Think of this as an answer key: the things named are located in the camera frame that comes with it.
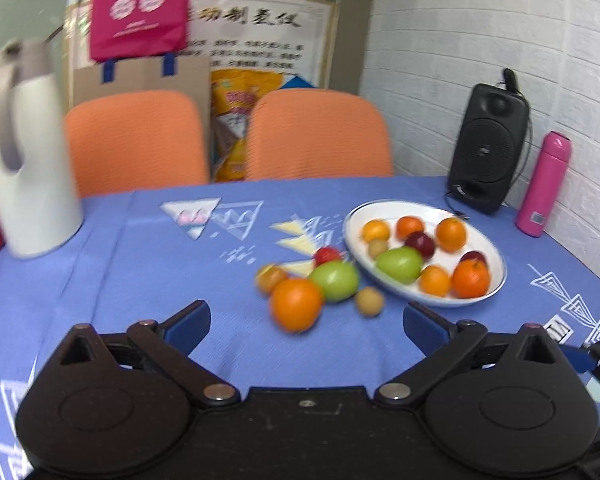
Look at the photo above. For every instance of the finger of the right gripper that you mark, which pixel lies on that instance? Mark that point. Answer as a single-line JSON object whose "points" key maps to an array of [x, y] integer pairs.
{"points": [[580, 358]]}

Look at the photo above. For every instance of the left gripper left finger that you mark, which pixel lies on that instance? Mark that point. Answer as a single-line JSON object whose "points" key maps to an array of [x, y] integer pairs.
{"points": [[167, 345]]}

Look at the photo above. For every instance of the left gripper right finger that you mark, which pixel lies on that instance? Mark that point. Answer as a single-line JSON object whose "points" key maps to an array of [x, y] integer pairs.
{"points": [[448, 349]]}

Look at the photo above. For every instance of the small orange front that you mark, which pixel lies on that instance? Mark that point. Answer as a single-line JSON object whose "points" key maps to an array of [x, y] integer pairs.
{"points": [[435, 281]]}

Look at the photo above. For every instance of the brown longan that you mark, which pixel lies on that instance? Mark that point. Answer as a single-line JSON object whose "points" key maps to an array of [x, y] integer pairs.
{"points": [[376, 247], [369, 302]]}

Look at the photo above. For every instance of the green apple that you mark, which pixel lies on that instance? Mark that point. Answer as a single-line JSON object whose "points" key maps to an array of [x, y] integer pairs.
{"points": [[338, 280], [402, 264]]}

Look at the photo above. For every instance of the dark red plum back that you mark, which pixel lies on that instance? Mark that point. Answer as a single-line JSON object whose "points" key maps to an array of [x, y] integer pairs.
{"points": [[474, 255]]}

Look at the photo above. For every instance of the dark red plum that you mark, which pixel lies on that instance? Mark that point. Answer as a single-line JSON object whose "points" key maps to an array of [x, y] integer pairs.
{"points": [[423, 243], [474, 255]]}

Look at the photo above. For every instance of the dark red plum front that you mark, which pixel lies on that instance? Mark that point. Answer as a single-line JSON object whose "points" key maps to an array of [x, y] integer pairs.
{"points": [[423, 243]]}

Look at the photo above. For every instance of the yellow-brown small fruit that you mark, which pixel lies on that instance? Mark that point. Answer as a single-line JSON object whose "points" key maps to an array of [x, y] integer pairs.
{"points": [[269, 277]]}

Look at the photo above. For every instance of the large orange back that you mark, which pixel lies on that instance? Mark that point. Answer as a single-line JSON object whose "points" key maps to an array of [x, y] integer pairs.
{"points": [[296, 304]]}

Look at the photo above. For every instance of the small yellow-orange citrus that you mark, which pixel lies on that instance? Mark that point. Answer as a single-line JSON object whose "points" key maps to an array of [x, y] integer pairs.
{"points": [[376, 229]]}

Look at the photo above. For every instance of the small red apple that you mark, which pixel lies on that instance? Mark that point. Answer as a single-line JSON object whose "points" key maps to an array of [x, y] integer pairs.
{"points": [[326, 254]]}

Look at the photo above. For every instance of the mandarin with stem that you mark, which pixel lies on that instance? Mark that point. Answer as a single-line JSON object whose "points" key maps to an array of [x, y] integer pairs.
{"points": [[470, 279]]}

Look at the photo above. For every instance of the mandarin orange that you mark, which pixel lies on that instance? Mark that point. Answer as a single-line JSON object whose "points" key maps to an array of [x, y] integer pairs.
{"points": [[408, 225]]}

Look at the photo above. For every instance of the blue patterned tablecloth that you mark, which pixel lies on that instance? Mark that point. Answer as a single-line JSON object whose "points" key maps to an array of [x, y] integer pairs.
{"points": [[78, 402]]}

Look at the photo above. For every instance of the white oval plate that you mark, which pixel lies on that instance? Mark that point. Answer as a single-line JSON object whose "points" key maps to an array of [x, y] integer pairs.
{"points": [[391, 211]]}

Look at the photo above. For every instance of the pink water bottle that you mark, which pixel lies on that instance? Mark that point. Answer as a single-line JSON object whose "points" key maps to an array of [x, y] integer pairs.
{"points": [[549, 172]]}

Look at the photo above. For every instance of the black speaker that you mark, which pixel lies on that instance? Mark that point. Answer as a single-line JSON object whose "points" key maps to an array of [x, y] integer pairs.
{"points": [[489, 145]]}

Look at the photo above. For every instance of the left orange chair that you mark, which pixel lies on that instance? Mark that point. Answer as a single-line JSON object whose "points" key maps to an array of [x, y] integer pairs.
{"points": [[136, 141]]}

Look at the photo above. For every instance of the orange chair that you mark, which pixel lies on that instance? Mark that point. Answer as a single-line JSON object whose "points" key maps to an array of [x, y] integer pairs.
{"points": [[136, 141], [315, 133]]}

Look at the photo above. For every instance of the white thermos jug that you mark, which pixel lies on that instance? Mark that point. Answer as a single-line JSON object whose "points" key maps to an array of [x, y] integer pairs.
{"points": [[40, 208]]}

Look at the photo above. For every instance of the right orange chair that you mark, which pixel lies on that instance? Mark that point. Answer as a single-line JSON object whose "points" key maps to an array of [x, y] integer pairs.
{"points": [[315, 133]]}

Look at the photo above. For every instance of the yellow snack bag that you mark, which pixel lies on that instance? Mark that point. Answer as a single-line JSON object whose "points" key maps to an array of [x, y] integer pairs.
{"points": [[234, 94]]}

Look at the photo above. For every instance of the white chinese text poster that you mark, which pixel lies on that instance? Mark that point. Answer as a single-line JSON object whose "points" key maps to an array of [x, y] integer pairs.
{"points": [[290, 37]]}

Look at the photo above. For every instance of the magenta tote bag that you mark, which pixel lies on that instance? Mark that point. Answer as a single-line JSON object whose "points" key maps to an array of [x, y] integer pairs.
{"points": [[137, 28]]}

